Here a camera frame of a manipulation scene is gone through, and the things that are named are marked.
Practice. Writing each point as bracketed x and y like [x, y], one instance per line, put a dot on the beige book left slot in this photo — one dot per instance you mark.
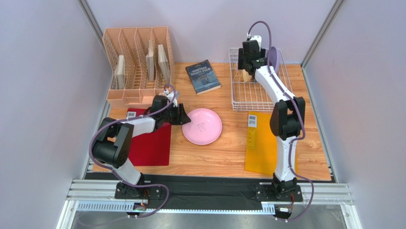
[120, 73]

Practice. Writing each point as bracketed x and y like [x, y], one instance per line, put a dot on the orange plastic folder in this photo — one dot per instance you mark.
[266, 153]

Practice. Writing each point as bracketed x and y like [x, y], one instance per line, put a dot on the cream plate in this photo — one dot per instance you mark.
[247, 78]

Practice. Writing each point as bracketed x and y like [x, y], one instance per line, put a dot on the purple plate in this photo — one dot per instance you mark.
[274, 58]

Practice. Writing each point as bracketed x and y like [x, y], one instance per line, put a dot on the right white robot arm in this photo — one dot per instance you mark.
[287, 119]

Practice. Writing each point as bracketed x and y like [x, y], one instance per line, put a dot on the aluminium front rail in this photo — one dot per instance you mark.
[93, 195]

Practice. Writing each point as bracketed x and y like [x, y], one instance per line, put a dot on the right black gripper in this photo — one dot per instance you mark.
[246, 66]

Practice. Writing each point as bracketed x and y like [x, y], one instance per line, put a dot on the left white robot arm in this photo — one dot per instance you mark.
[110, 146]

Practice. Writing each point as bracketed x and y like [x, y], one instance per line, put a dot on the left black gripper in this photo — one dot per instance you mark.
[181, 119]

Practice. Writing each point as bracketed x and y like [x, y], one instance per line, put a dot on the red plastic folder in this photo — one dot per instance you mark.
[152, 149]

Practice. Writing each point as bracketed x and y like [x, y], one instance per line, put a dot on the dark blue book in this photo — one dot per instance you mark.
[202, 77]

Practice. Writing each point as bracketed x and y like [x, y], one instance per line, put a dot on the white wire dish rack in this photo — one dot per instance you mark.
[246, 96]

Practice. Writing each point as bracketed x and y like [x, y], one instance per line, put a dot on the pink plate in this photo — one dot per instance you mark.
[205, 126]

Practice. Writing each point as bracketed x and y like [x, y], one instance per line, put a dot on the peach file organizer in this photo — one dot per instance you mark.
[132, 42]

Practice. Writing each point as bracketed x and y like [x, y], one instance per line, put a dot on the black base mat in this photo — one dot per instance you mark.
[196, 193]

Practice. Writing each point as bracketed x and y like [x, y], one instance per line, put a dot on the beige book right slot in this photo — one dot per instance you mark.
[164, 63]

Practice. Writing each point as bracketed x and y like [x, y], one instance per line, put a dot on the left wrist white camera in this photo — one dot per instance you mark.
[172, 96]

